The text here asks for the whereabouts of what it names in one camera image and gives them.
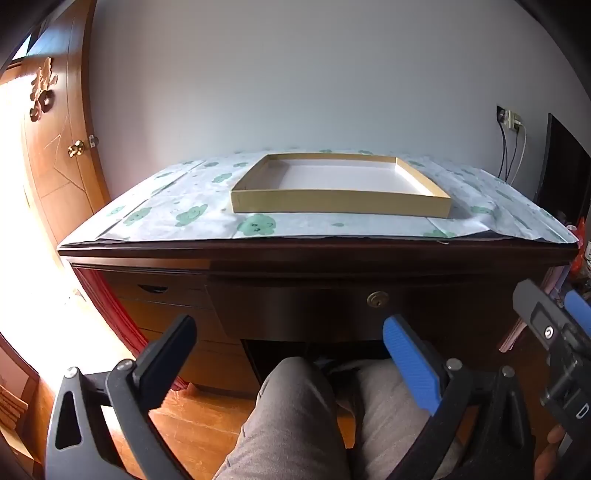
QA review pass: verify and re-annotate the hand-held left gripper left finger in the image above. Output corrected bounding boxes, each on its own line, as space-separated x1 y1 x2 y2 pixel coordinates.
45 315 198 480

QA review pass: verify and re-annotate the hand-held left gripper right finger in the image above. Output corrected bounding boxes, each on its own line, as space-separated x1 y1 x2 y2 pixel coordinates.
382 315 536 480

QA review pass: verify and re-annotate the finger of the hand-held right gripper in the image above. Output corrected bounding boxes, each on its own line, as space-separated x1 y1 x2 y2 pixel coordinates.
564 291 591 340
512 279 575 354

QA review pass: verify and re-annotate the shallow cardboard tray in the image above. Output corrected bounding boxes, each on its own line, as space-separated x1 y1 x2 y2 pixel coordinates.
230 154 452 219

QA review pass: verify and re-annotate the dark wooden side drawer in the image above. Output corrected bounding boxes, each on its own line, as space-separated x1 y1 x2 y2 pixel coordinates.
121 299 227 341
104 272 214 309
139 329 257 393

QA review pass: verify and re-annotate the person's right hand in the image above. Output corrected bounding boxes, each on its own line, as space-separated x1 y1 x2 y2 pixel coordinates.
534 425 571 480

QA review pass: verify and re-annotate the person's right leg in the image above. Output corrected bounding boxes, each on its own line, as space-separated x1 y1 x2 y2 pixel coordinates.
337 359 462 480

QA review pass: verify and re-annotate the person's leg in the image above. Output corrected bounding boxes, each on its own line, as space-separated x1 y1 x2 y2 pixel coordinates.
213 356 358 480
337 359 462 480

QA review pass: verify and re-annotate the person's left leg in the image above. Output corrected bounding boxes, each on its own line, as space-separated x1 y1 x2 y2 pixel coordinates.
213 356 358 480

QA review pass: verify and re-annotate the cloud print tablecloth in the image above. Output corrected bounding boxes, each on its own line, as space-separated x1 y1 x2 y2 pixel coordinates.
99 148 580 243

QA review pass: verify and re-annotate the black monitor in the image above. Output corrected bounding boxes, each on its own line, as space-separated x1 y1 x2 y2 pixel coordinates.
536 112 591 227

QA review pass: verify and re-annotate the dark wooden desk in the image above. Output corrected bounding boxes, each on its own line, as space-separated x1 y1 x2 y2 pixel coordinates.
58 233 581 398

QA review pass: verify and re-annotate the wooden door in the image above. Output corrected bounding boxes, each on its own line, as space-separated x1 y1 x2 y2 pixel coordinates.
18 0 114 301

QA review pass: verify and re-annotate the carved wooden door ornament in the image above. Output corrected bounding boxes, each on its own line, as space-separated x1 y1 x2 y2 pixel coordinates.
28 56 58 121

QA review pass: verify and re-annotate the transom window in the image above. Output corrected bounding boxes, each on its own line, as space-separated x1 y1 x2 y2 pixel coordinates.
11 34 54 63

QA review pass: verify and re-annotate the black cable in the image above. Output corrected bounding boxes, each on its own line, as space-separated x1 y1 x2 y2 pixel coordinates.
499 122 509 179
508 130 520 181

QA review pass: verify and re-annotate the white cable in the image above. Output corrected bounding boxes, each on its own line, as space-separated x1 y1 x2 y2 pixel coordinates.
512 126 528 183

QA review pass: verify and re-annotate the wall outlet with plugs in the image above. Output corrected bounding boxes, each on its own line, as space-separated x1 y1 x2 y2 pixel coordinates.
496 105 525 132

